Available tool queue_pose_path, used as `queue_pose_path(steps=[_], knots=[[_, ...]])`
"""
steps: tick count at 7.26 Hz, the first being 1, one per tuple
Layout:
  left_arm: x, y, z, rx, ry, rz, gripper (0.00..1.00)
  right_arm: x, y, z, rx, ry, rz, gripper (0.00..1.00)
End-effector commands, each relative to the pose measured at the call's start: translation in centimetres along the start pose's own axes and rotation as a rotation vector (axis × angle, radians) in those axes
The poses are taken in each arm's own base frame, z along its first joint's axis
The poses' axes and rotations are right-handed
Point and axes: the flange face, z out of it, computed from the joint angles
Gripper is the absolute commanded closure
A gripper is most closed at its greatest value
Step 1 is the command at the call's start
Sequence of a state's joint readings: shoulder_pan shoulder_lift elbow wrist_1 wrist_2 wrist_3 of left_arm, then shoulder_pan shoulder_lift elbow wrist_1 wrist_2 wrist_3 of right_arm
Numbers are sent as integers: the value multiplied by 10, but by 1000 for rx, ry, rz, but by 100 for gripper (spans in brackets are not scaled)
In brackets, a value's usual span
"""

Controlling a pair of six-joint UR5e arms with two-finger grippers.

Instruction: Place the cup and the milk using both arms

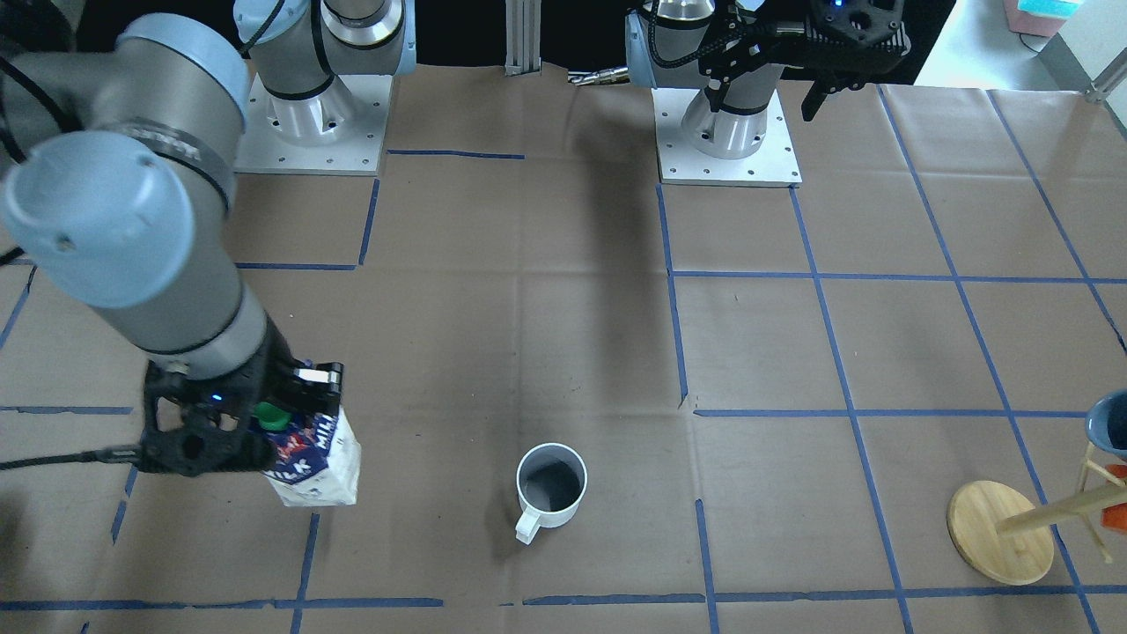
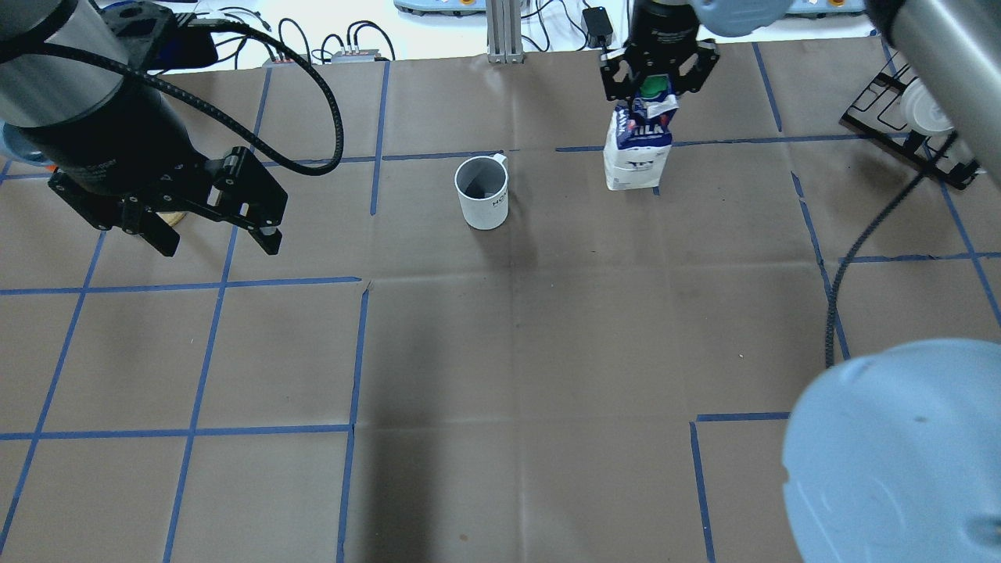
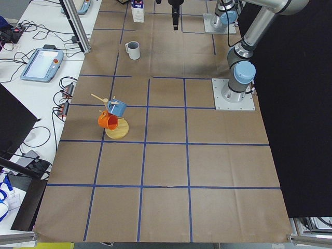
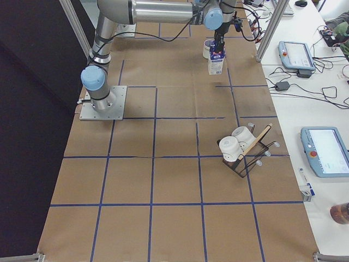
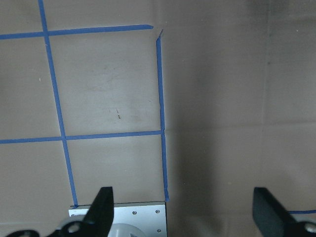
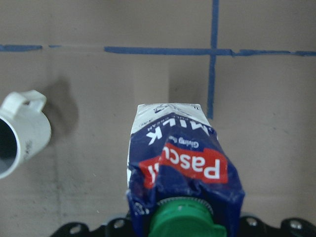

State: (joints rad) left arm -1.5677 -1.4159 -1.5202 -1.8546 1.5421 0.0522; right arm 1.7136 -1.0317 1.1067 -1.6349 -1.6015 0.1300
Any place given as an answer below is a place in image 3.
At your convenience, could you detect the wooden mug tree stand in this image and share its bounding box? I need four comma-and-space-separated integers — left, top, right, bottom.
90, 93, 129, 139

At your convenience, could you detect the teach pendant tablet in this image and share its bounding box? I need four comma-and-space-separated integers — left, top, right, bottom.
20, 48, 64, 82

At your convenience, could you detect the blue mug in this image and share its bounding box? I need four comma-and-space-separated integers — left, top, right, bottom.
107, 99, 127, 117

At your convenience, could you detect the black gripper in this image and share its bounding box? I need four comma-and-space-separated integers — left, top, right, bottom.
168, 0, 184, 30

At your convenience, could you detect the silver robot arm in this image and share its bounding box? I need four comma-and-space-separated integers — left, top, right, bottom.
215, 0, 238, 26
221, 1, 308, 103

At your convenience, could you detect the usb hub box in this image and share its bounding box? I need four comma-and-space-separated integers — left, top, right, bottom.
62, 83, 74, 99
57, 102, 70, 119

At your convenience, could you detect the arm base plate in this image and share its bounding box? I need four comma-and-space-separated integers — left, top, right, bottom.
212, 78, 255, 111
203, 11, 237, 35

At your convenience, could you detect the aluminium frame post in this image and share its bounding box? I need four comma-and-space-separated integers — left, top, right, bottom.
59, 0, 91, 54

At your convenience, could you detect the orange mug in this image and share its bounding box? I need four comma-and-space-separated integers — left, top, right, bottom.
98, 111, 119, 130

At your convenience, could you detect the white mug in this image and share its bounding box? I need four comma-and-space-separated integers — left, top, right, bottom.
125, 41, 140, 60

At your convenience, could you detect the blue white milk carton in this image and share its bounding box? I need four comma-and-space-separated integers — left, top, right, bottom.
131, 0, 145, 23

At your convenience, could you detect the black monitor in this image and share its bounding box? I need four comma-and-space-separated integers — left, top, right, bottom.
0, 86, 37, 160

